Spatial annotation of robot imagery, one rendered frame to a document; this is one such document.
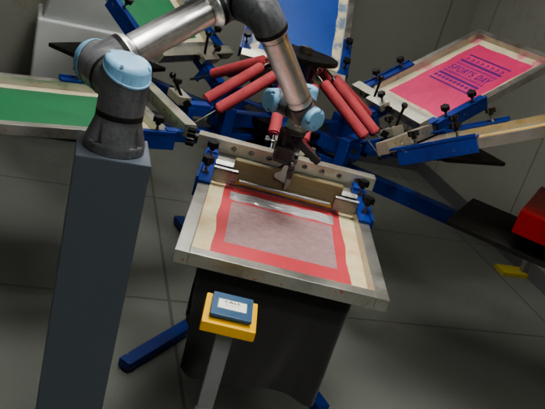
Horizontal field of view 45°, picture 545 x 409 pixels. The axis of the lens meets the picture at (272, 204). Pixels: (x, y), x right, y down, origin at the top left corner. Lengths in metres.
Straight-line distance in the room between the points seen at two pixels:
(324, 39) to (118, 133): 2.45
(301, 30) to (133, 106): 2.41
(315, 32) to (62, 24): 1.79
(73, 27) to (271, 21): 3.14
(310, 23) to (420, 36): 2.31
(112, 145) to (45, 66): 3.28
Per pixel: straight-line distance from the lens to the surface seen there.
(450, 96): 3.52
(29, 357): 2.91
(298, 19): 4.01
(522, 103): 5.49
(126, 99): 1.62
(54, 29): 4.84
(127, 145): 1.65
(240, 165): 2.26
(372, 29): 6.00
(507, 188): 5.43
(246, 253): 1.88
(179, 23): 1.81
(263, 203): 2.22
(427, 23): 6.19
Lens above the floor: 1.81
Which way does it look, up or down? 22 degrees down
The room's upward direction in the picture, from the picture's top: 16 degrees clockwise
